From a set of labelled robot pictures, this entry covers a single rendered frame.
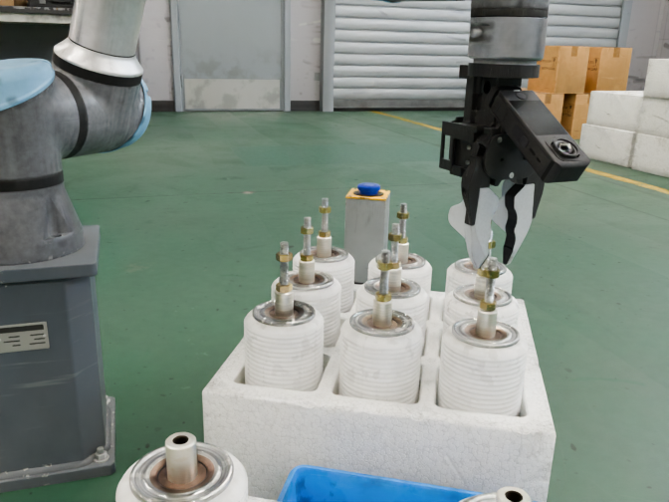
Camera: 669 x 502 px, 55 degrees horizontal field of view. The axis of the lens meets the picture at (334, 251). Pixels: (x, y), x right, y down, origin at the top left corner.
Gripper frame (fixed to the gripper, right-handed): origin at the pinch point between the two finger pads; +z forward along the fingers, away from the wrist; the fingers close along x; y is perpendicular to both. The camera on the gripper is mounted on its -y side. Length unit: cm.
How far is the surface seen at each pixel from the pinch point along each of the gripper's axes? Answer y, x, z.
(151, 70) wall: 513, -53, 1
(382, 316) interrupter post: 6.6, 10.1, 8.1
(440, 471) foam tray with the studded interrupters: -3.4, 7.6, 22.9
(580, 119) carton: 276, -293, 21
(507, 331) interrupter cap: -0.3, -2.3, 9.1
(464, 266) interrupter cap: 20.5, -11.5, 9.2
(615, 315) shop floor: 41, -70, 35
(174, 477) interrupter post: -12.0, 37.6, 8.9
